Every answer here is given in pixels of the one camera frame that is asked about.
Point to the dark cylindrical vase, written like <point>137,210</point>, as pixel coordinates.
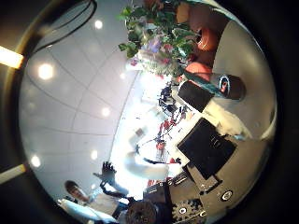
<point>233,87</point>

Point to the person in white shirt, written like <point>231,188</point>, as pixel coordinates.
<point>99,203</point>

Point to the green leafy potted plant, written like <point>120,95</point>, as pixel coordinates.
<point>134,15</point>

